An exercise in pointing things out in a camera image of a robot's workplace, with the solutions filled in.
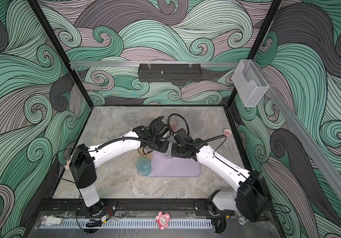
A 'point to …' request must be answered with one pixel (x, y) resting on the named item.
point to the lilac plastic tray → (162, 166)
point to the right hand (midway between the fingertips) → (174, 151)
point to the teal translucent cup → (143, 165)
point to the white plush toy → (50, 220)
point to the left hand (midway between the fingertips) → (167, 147)
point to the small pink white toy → (227, 132)
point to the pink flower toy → (162, 219)
